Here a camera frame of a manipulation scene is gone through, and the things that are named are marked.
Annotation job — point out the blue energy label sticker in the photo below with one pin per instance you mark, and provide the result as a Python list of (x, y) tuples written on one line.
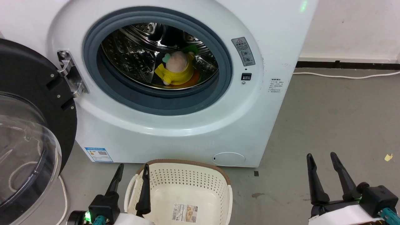
[(98, 154)]

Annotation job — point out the yellow paper scrap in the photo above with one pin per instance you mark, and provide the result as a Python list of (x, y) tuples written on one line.
[(388, 157)]

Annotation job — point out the silver door hinge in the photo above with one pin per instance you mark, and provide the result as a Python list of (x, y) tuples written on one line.
[(71, 75)]

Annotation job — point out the basket product label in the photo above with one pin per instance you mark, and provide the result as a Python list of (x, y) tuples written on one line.
[(185, 213)]

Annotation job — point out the white text sticker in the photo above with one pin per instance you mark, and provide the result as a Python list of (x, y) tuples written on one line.
[(275, 85)]

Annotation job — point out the white front-load washing machine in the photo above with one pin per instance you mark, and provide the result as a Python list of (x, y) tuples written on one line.
[(175, 131)]

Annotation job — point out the grey warning sticker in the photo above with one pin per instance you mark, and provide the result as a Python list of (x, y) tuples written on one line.
[(243, 51)]

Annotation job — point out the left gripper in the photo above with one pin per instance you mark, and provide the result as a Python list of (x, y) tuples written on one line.
[(103, 209)]

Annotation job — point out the plush doll in yellow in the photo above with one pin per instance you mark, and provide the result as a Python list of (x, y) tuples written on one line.
[(175, 69)]

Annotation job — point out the cream perforated laundry basket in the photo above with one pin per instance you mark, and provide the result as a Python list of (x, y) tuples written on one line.
[(187, 190)]

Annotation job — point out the orange green plush toy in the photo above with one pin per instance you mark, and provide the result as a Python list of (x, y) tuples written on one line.
[(194, 67)]

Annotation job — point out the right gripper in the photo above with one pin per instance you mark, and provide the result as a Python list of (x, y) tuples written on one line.
[(356, 209)]

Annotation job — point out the black round washer door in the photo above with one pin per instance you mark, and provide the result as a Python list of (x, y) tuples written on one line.
[(28, 131)]

